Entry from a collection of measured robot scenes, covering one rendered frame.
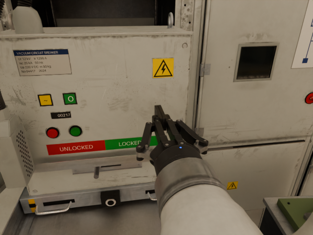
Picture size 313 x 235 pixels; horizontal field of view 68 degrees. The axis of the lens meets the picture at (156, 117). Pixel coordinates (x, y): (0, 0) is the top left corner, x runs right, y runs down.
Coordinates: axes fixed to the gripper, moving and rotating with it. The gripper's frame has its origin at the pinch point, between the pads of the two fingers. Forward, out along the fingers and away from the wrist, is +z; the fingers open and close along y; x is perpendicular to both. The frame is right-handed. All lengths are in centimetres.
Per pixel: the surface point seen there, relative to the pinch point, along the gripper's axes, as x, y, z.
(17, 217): -35, -42, 9
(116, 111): -4.1, -9.8, 13.4
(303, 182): -73, 95, 46
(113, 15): 15, -10, 125
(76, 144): -13.5, -21.8, 13.2
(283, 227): -48, 45, 3
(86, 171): -23.4, -20.3, 13.0
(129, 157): -17.0, -7.1, 9.3
